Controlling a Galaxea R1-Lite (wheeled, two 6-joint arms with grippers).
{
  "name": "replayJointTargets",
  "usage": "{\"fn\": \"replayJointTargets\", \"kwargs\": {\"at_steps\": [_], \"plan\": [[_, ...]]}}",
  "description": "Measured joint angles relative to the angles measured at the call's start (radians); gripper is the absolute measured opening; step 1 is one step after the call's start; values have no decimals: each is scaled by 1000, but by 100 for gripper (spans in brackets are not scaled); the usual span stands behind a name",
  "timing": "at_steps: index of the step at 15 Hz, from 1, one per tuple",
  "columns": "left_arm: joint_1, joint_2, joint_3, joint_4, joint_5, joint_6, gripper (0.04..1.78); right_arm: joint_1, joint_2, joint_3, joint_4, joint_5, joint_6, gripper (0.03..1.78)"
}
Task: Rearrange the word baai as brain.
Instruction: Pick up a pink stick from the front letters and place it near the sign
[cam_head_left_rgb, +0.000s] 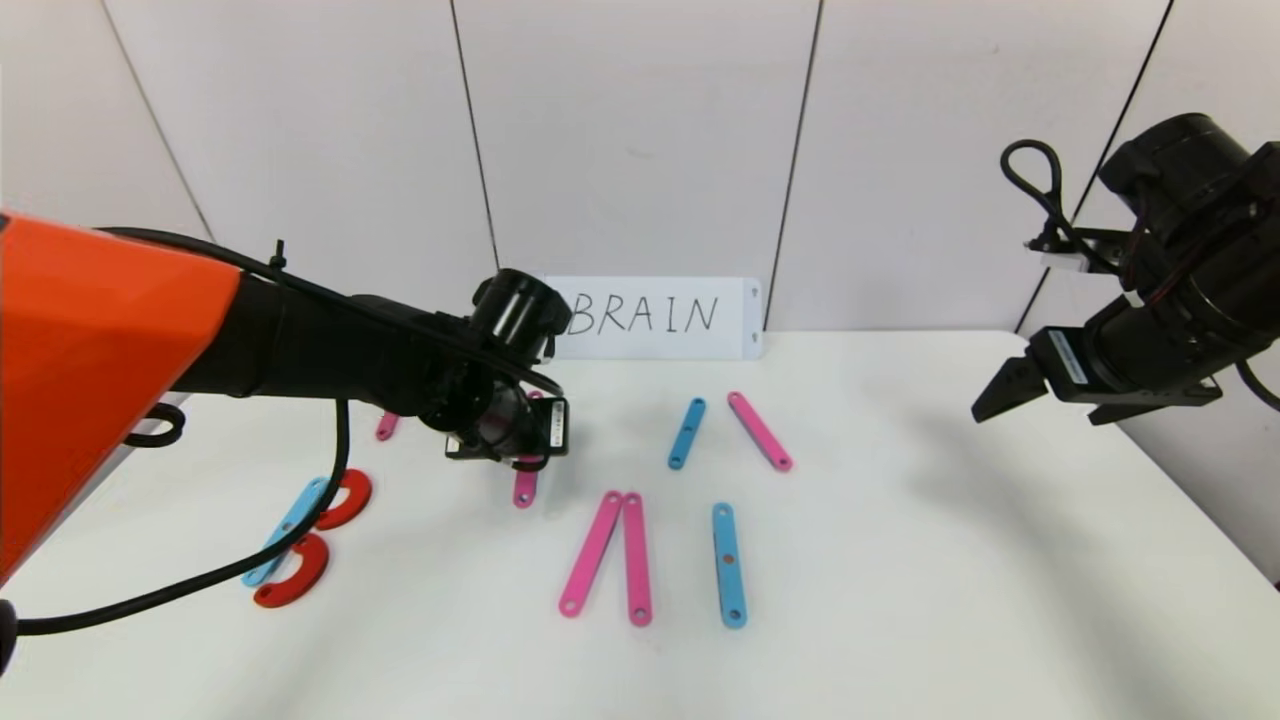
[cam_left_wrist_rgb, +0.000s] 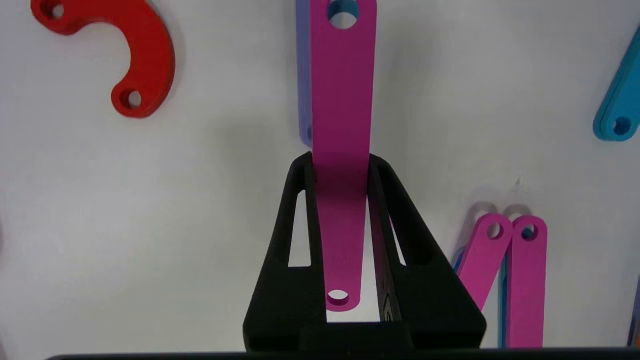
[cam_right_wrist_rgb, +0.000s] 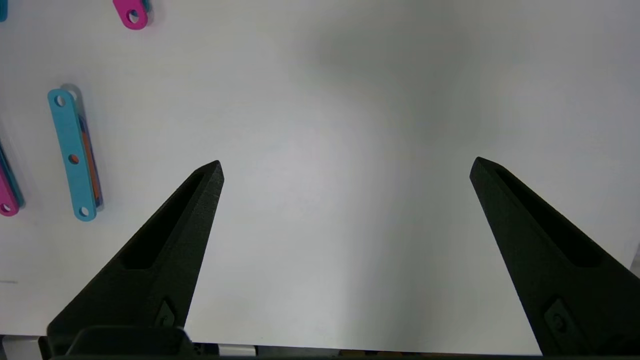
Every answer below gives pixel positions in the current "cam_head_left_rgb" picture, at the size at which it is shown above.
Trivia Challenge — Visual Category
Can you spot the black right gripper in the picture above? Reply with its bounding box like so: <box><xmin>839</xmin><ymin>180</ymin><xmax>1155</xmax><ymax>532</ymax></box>
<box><xmin>971</xmin><ymin>287</ymin><xmax>1202</xmax><ymax>424</ymax></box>

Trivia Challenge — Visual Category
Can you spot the white BRAIN sign card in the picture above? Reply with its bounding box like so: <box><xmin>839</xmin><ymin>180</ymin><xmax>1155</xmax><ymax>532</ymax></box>
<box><xmin>545</xmin><ymin>277</ymin><xmax>764</xmax><ymax>360</ymax></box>

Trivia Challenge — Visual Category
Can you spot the long blue flat bar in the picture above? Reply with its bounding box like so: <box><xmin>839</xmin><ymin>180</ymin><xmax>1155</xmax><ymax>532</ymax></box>
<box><xmin>711</xmin><ymin>502</ymin><xmax>749</xmax><ymax>630</ymax></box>
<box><xmin>241</xmin><ymin>476</ymin><xmax>331</xmax><ymax>588</ymax></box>

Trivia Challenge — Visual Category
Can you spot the short blue flat bar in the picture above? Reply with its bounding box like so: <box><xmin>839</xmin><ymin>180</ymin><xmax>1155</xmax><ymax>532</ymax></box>
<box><xmin>667</xmin><ymin>398</ymin><xmax>707</xmax><ymax>471</ymax></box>

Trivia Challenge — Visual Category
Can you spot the large red curved piece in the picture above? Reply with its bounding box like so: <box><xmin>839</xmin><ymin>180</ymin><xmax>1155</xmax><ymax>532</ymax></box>
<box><xmin>252</xmin><ymin>531</ymin><xmax>331</xmax><ymax>609</ymax></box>
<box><xmin>315</xmin><ymin>468</ymin><xmax>373</xmax><ymax>531</ymax></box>

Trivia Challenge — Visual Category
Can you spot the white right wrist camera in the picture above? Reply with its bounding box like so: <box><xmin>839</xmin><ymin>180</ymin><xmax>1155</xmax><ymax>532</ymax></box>
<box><xmin>1025</xmin><ymin>228</ymin><xmax>1126</xmax><ymax>276</ymax></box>

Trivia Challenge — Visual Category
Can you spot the black looped camera cable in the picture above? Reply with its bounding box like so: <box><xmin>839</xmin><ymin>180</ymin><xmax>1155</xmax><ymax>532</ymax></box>
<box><xmin>1001</xmin><ymin>140</ymin><xmax>1121</xmax><ymax>273</ymax></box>

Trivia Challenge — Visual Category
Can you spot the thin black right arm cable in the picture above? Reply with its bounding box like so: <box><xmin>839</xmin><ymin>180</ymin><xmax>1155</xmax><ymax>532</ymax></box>
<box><xmin>1235</xmin><ymin>358</ymin><xmax>1280</xmax><ymax>413</ymax></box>

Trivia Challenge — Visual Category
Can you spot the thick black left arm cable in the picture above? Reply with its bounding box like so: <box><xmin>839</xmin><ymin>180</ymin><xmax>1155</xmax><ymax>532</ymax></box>
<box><xmin>0</xmin><ymin>398</ymin><xmax>353</xmax><ymax>637</ymax></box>

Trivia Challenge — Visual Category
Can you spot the black cable hook ring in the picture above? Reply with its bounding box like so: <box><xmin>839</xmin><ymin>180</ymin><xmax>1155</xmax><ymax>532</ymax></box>
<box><xmin>125</xmin><ymin>402</ymin><xmax>188</xmax><ymax>448</ymax></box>

